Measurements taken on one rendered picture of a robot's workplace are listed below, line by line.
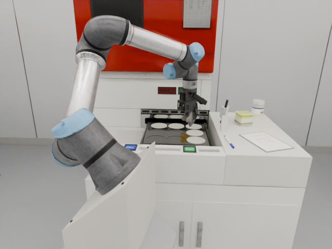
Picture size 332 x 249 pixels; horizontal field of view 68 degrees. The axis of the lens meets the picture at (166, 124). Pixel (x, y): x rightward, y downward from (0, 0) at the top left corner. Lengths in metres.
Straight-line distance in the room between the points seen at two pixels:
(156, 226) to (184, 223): 0.35
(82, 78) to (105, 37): 0.17
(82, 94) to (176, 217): 0.69
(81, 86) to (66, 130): 0.27
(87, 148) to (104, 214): 0.17
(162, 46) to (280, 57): 2.39
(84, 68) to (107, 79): 0.69
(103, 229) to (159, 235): 0.22
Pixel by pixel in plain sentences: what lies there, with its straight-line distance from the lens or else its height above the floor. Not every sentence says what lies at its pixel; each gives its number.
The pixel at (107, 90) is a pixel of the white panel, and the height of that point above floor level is 1.09.
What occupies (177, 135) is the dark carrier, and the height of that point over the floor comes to 0.90.
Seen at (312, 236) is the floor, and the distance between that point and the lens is 2.35.
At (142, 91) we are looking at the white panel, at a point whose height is 1.09.
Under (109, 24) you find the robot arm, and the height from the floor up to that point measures 1.46.
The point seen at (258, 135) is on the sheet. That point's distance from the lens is 1.30.
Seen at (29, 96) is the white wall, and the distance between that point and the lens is 3.66.
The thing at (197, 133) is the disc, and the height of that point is 0.90.
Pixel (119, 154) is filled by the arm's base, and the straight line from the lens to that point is 0.69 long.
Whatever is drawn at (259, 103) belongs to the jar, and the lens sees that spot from 1.60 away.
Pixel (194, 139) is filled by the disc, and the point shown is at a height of 0.90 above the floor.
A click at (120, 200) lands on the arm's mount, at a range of 0.64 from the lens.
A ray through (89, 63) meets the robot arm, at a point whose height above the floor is 1.33.
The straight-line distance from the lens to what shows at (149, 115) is 1.63.
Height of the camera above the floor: 1.42
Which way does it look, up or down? 19 degrees down
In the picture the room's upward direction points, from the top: 1 degrees clockwise
